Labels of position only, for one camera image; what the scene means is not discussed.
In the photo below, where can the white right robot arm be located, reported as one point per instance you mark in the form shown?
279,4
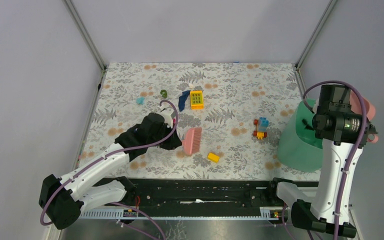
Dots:
342,121

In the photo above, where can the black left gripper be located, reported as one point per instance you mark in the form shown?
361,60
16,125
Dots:
173,143

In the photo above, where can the yellow grid toy block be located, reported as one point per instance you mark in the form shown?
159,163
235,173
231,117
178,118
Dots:
196,100

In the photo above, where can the green paper scrap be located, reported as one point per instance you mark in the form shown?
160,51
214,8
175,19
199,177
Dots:
164,93

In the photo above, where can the green trash bin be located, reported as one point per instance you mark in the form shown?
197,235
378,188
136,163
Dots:
298,148

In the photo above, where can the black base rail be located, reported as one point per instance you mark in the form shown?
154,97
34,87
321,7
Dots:
200,198

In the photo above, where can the small yellow block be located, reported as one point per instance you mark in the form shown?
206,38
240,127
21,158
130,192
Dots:
213,157

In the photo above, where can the toy brick car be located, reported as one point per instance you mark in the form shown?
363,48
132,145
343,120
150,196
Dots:
261,124

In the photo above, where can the floral table mat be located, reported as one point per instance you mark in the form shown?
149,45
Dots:
234,95

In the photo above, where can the cyan paper scrap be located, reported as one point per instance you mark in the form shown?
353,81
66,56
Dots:
140,100

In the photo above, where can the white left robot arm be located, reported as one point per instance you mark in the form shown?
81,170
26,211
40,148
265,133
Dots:
63,199

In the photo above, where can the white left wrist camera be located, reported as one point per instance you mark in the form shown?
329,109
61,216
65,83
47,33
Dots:
168,114

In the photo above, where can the pink hand brush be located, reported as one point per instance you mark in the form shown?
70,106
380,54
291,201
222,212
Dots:
192,141

